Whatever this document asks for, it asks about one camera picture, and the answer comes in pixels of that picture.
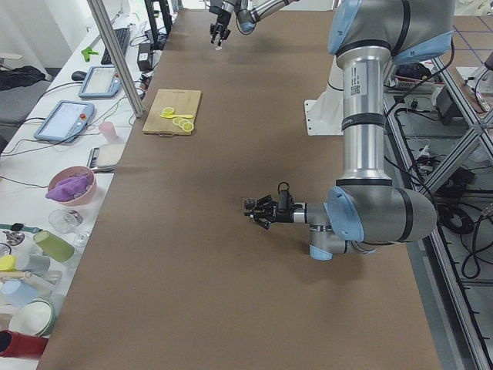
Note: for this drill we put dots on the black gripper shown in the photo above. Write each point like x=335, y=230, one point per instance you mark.
x=223, y=18
x=284, y=216

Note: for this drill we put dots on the aluminium frame post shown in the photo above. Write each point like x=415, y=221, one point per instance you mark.
x=108, y=35

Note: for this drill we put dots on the green tall cup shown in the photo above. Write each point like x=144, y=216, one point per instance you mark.
x=54, y=246

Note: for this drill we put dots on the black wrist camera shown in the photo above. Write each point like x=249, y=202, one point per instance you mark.
x=284, y=201

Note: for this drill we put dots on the light blue cup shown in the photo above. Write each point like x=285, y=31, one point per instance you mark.
x=19, y=293

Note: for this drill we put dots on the wooden mug tree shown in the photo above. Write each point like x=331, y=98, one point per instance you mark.
x=48, y=280

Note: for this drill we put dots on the red thermos bottle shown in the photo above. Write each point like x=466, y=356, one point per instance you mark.
x=18, y=345

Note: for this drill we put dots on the grey cup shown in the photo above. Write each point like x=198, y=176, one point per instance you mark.
x=34, y=263

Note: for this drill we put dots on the white camera pole base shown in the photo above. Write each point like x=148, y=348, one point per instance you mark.
x=324, y=115

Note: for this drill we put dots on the far teach pendant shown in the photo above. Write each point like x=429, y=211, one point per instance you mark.
x=100, y=82

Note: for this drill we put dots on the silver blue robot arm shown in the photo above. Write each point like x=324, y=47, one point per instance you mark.
x=246, y=17
x=364, y=210

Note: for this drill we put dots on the near teach pendant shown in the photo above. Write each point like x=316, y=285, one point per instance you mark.
x=67, y=120

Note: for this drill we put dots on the yellow cup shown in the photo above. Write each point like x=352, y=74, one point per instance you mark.
x=7, y=263

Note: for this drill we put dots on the pink bowl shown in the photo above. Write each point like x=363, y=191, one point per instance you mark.
x=70, y=171

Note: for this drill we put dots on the wooden cutting board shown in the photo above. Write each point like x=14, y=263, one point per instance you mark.
x=172, y=101

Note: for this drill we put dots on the black power brick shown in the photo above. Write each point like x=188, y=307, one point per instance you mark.
x=145, y=57

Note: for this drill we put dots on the pink plastic cup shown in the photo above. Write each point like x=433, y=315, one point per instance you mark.
x=108, y=130

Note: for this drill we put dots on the clear wine glass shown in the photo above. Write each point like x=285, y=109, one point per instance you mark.
x=69, y=221

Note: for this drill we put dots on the yellow plastic knife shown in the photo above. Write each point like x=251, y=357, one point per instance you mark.
x=173, y=116

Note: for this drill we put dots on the white bowl green rim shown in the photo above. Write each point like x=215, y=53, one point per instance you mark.
x=36, y=318

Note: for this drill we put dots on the green plastic clamp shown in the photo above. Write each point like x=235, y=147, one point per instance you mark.
x=87, y=53

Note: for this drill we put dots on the steel double jigger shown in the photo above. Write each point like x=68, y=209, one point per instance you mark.
x=249, y=205

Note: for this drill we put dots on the teach pendant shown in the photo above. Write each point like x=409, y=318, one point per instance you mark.
x=67, y=120
x=100, y=82

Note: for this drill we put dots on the green wristwatch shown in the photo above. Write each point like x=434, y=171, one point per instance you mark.
x=18, y=227

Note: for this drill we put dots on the black computer mouse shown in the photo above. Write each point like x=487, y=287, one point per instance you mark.
x=78, y=76

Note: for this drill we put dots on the purple cloth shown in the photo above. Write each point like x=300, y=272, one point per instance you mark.
x=70, y=188

